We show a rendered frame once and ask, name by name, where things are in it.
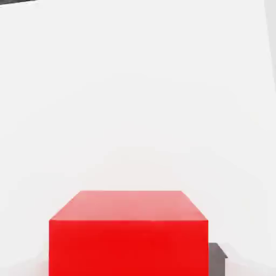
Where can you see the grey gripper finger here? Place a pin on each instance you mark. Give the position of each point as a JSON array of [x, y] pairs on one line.
[[216, 259]]

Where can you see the small red cube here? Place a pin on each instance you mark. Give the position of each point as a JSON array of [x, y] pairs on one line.
[[128, 245]]

